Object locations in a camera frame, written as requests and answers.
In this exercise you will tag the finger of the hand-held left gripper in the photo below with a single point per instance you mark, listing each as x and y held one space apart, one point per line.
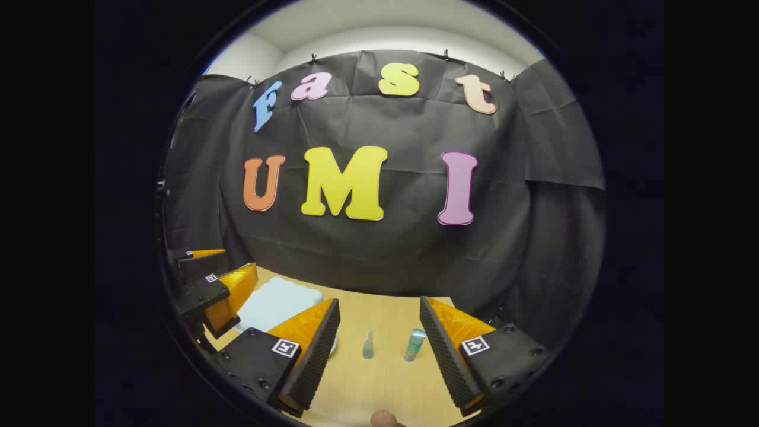
198 264
204 293

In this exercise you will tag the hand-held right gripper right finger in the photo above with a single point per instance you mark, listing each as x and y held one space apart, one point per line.
446 356

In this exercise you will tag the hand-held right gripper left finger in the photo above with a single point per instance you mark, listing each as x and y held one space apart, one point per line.
314 356

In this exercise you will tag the black backdrop cloth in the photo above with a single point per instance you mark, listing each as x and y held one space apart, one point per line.
385 249

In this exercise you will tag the small clear blue tube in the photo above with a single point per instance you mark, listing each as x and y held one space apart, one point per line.
368 350

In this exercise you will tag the teal bottle with blue cap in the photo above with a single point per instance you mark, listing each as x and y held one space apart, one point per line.
414 347

